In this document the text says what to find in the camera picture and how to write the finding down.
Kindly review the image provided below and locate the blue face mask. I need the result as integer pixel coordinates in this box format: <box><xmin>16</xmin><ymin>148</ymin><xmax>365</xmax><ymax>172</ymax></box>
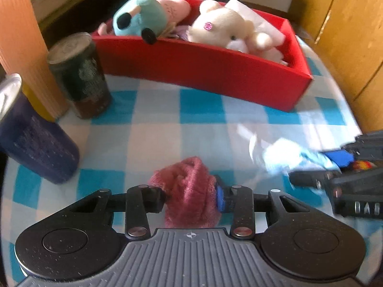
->
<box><xmin>236</xmin><ymin>124</ymin><xmax>339</xmax><ymax>176</ymax></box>

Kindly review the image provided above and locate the pink knitted cloth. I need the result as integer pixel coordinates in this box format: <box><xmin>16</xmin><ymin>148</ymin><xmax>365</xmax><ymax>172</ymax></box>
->
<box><xmin>149</xmin><ymin>157</ymin><xmax>221</xmax><ymax>229</ymax></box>

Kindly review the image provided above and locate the purple knitted cloth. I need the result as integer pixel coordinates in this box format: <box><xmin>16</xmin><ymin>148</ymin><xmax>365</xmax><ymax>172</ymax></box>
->
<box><xmin>172</xmin><ymin>25</ymin><xmax>190</xmax><ymax>42</ymax></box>

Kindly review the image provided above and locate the blue white checkered tablecloth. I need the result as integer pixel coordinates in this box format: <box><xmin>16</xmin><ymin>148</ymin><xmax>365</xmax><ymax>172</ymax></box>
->
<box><xmin>1</xmin><ymin>45</ymin><xmax>361</xmax><ymax>286</ymax></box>

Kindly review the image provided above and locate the dark blue drink can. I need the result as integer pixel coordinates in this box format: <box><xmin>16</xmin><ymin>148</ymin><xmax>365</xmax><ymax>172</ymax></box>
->
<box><xmin>1</xmin><ymin>73</ymin><xmax>80</xmax><ymax>184</ymax></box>

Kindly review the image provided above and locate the red open box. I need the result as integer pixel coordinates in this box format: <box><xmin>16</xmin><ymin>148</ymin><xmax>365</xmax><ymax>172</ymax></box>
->
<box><xmin>92</xmin><ymin>11</ymin><xmax>312</xmax><ymax>111</ymax></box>

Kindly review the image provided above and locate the wooden wardrobe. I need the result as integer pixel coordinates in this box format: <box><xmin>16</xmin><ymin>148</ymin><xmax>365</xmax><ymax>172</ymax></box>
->
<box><xmin>288</xmin><ymin>0</ymin><xmax>382</xmax><ymax>132</ymax></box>

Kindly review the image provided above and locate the dark green drink can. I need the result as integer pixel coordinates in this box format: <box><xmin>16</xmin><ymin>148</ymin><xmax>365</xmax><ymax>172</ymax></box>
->
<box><xmin>47</xmin><ymin>33</ymin><xmax>112</xmax><ymax>119</ymax></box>

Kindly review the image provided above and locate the pink white folded cloth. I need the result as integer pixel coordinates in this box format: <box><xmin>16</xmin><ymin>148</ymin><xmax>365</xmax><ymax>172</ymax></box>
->
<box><xmin>225</xmin><ymin>0</ymin><xmax>287</xmax><ymax>66</ymax></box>

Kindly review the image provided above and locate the cream bear plush toy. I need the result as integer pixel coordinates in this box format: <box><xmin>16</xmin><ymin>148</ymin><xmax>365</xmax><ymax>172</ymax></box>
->
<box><xmin>186</xmin><ymin>0</ymin><xmax>273</xmax><ymax>54</ymax></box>

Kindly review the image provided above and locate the teal pig plush toy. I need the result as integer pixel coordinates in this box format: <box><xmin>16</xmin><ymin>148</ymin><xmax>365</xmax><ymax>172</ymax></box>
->
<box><xmin>97</xmin><ymin>0</ymin><xmax>177</xmax><ymax>45</ymax></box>

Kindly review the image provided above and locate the orange ribbed bottle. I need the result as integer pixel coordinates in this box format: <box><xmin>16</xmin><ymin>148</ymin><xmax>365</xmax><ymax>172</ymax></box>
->
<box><xmin>1</xmin><ymin>0</ymin><xmax>68</xmax><ymax>122</ymax></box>

